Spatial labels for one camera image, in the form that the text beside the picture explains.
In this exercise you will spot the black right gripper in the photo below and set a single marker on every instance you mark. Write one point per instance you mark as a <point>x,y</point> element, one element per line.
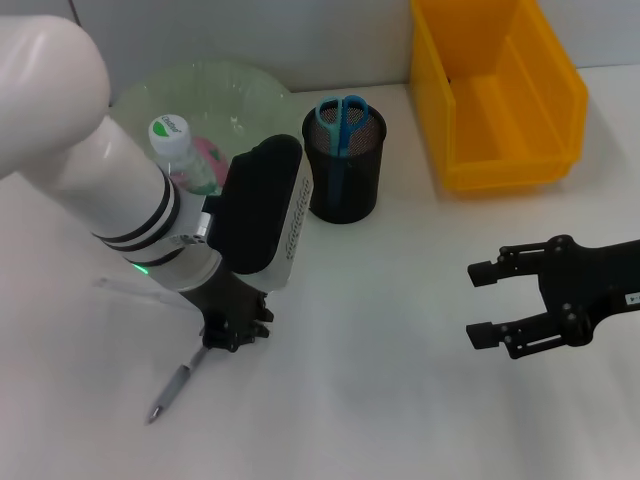
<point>590,280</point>

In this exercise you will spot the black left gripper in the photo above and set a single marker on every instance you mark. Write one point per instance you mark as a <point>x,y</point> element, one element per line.
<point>230,300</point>

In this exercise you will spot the grey clear pen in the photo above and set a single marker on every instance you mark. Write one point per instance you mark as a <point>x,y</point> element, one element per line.
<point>175,385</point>

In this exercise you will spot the clear plastic ruler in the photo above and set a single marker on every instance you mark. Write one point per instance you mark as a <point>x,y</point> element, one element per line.
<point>150,295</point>

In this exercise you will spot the pink peach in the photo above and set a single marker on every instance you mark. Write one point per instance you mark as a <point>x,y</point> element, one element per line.
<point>212,155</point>

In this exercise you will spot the clear green-label water bottle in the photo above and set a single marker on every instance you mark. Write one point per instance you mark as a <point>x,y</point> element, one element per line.
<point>170,132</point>

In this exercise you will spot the blue scissors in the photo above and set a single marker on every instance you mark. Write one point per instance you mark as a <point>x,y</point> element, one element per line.
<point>345,130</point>

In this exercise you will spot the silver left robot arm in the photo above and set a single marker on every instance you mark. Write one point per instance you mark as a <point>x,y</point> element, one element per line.
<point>75,150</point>

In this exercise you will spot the black mesh pen holder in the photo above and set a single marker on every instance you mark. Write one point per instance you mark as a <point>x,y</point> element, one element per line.
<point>360,175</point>

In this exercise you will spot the green glass fruit plate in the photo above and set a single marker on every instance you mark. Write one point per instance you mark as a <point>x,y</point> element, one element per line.
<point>240,100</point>

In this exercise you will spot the yellow plastic bin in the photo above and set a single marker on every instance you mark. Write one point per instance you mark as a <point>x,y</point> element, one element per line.
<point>500,125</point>

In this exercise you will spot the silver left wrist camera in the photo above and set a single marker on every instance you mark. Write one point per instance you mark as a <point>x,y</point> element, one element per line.
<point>255,210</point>

